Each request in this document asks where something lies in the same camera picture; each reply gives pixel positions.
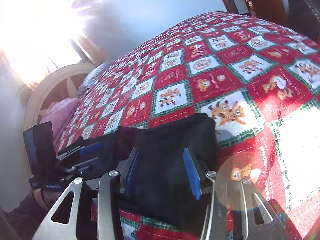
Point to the black folding chair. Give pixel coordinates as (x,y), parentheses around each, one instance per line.
(302,15)

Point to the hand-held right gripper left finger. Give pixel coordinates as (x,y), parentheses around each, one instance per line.
(131,175)

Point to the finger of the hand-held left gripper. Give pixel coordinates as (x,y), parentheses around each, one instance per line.
(87,148)
(43,147)

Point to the red checked printed bedspread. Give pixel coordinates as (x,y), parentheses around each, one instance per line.
(225,80)

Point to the person's left forearm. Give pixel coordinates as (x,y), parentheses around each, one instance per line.
(27,212)

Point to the cream and brown headboard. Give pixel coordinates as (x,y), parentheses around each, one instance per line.
(50,85)

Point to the narrow yellow curtain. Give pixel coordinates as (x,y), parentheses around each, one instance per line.
(92,48)

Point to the striped pillow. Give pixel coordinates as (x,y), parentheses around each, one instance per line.
(96,76)

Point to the brown wooden door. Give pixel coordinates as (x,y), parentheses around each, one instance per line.
(265,0)

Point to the pink folded blanket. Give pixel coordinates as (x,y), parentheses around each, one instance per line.
(60,112)

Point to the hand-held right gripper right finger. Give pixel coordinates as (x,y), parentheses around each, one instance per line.
(192,175)

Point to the black pants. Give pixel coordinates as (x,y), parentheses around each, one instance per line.
(162,150)

